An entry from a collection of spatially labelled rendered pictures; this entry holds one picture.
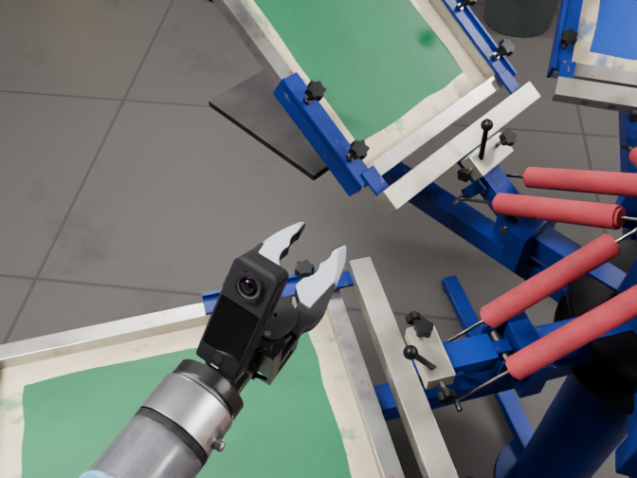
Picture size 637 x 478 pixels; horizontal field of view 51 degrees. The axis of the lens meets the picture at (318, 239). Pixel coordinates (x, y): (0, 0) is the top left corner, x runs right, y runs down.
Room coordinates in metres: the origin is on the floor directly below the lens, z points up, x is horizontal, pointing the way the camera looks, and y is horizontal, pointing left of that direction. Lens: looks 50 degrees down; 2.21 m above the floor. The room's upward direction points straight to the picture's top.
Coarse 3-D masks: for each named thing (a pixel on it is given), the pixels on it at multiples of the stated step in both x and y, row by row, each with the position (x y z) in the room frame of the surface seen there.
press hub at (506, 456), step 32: (576, 288) 0.87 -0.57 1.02; (608, 288) 0.87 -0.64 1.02; (608, 352) 0.71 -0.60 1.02; (576, 384) 0.80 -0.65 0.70; (608, 384) 0.69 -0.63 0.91; (544, 416) 0.85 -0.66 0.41; (576, 416) 0.76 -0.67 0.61; (608, 416) 0.72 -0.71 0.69; (512, 448) 0.93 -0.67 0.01; (544, 448) 0.78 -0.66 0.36; (576, 448) 0.73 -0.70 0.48; (608, 448) 0.72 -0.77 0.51
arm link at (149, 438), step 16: (144, 416) 0.25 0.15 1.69; (160, 416) 0.24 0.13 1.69; (128, 432) 0.23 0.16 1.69; (144, 432) 0.23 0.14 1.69; (160, 432) 0.23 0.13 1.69; (176, 432) 0.23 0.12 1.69; (112, 448) 0.22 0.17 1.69; (128, 448) 0.22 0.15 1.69; (144, 448) 0.22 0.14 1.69; (160, 448) 0.22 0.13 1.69; (176, 448) 0.22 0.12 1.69; (192, 448) 0.22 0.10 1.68; (96, 464) 0.21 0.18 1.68; (112, 464) 0.20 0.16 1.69; (128, 464) 0.20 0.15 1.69; (144, 464) 0.20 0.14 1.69; (160, 464) 0.21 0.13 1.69; (176, 464) 0.21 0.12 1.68; (192, 464) 0.21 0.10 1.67
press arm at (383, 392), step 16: (496, 368) 0.72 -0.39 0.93; (560, 368) 0.73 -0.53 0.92; (384, 384) 0.68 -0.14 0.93; (464, 384) 0.68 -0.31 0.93; (480, 384) 0.68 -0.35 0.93; (496, 384) 0.69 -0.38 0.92; (512, 384) 0.70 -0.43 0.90; (384, 400) 0.64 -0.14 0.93; (432, 400) 0.65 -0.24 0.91; (464, 400) 0.67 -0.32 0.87; (384, 416) 0.62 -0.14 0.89; (400, 416) 0.63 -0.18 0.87
